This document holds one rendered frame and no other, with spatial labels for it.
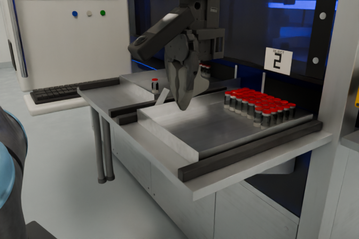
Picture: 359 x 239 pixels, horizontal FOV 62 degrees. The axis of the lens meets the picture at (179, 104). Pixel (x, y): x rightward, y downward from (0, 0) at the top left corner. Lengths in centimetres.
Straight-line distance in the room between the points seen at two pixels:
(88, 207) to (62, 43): 101
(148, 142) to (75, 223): 125
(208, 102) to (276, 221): 42
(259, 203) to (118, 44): 92
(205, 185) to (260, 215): 55
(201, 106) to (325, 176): 36
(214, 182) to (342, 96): 36
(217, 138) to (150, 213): 122
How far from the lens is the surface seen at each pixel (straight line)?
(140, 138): 68
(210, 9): 54
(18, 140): 52
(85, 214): 190
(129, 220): 181
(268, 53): 85
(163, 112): 79
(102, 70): 144
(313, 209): 90
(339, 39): 74
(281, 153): 65
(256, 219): 108
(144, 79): 113
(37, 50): 136
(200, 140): 66
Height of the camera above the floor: 118
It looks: 20 degrees down
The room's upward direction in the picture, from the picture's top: straight up
